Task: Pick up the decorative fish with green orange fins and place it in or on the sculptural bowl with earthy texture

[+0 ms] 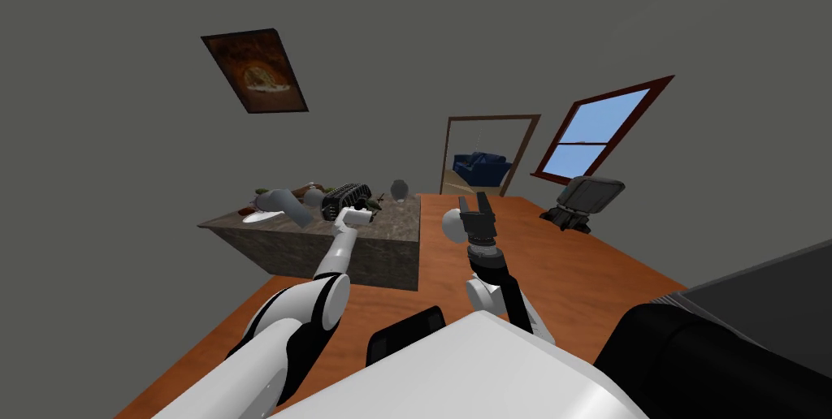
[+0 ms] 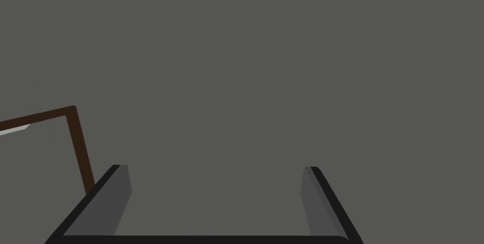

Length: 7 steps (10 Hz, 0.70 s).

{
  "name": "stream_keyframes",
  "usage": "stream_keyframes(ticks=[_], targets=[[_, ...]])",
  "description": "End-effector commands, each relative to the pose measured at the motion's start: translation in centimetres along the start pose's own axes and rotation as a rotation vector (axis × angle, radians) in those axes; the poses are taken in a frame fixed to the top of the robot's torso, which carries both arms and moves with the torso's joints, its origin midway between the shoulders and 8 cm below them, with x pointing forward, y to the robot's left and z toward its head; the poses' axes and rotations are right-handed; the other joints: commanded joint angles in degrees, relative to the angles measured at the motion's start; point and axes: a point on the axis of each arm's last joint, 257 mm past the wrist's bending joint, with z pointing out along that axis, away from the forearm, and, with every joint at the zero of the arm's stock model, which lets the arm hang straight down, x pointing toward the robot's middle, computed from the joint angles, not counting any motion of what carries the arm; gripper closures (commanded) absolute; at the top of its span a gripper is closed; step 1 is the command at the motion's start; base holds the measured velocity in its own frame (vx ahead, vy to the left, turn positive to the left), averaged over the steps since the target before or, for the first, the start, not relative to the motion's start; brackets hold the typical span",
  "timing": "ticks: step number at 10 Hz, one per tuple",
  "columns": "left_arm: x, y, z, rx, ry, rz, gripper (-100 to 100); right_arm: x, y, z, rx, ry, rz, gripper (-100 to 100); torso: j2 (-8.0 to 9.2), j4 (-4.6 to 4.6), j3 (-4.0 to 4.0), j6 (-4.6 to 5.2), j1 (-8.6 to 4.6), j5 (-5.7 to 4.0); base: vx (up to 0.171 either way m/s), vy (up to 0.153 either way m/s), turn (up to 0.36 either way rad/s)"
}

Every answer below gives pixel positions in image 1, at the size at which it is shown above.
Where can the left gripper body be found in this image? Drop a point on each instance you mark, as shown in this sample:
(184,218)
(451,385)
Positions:
(354,215)

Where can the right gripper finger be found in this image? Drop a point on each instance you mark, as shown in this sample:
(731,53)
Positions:
(485,202)
(465,204)

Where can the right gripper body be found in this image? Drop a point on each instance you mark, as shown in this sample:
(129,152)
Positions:
(480,227)

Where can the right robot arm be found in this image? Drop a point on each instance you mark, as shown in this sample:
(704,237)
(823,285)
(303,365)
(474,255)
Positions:
(702,367)

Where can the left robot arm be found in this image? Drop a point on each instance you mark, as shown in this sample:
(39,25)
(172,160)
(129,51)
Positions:
(296,321)

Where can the white round ball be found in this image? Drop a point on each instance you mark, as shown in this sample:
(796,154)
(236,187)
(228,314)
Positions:
(452,224)

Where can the blue sofa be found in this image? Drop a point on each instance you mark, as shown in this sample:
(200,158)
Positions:
(481,169)

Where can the grey marble table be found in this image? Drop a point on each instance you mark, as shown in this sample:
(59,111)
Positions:
(383,243)

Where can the grey vase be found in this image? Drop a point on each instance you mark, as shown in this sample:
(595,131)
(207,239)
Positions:
(399,190)

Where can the grey mug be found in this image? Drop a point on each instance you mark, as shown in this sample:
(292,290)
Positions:
(286,206)

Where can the white plate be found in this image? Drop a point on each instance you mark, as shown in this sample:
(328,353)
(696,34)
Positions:
(261,216)

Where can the grey and black chair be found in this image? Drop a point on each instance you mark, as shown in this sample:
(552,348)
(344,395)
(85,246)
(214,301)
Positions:
(585,201)

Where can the red framed window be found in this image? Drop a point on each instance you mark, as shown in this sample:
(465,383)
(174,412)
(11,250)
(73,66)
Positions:
(601,130)

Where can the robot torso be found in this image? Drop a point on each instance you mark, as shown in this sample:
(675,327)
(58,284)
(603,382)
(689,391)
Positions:
(481,373)

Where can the brown framed wall picture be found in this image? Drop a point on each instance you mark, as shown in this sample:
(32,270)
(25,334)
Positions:
(257,71)

